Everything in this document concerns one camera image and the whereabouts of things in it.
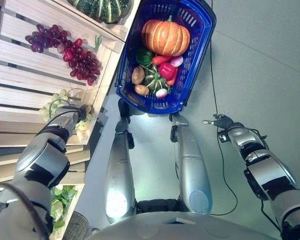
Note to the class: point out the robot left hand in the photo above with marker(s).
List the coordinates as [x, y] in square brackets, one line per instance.
[83, 112]

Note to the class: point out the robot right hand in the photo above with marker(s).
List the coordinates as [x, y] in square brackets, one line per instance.
[223, 121]

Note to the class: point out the green grape bunch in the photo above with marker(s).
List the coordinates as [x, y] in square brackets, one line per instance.
[55, 101]

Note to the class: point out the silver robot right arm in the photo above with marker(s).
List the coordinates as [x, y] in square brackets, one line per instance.
[267, 172]

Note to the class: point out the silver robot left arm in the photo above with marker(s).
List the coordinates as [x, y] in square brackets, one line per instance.
[42, 162]

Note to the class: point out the blue plastic shopping basket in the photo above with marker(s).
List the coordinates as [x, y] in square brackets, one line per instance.
[195, 62]

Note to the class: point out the red grape bunch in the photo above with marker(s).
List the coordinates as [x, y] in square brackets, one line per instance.
[46, 37]
[83, 63]

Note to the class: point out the silver robot right leg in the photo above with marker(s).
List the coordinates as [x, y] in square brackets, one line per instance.
[192, 170]

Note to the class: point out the silver robot leg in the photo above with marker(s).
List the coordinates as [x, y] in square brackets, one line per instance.
[118, 170]
[192, 170]

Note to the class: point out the wooden crate with lettuce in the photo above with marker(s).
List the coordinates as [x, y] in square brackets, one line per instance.
[75, 172]

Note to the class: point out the brown potato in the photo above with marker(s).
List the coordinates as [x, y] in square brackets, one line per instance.
[141, 90]
[138, 75]

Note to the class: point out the slim orange chili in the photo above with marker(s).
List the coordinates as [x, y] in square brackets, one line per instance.
[173, 78]

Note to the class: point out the silver robot left leg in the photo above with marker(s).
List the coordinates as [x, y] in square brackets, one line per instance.
[118, 170]

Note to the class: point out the purple white onion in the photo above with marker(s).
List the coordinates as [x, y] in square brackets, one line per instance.
[161, 93]
[177, 61]

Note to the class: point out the small green sprig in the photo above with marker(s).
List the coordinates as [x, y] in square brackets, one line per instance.
[98, 42]

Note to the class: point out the wooden slatted crate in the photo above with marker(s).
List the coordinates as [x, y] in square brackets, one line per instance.
[20, 75]

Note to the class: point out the red bell pepper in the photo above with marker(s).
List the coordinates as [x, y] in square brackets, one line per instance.
[166, 70]

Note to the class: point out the small green striped squash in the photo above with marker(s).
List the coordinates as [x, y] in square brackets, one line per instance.
[153, 80]

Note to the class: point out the green bell pepper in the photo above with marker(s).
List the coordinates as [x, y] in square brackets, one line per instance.
[143, 56]

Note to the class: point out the red-orange carrot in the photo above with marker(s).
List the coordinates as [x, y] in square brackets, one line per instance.
[161, 60]

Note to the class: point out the wooden crate with pumpkin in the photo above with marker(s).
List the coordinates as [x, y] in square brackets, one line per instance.
[120, 27]

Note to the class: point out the green lettuce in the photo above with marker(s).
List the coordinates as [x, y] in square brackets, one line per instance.
[61, 202]

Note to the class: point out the large orange pumpkin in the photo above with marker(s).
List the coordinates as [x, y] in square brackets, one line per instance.
[165, 36]

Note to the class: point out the large dark green pumpkin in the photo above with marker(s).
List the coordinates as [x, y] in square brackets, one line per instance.
[100, 8]

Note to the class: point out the grey mesh pad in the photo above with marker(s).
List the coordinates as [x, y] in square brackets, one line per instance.
[77, 226]

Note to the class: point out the silver robot torso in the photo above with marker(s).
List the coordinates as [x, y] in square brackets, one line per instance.
[175, 228]

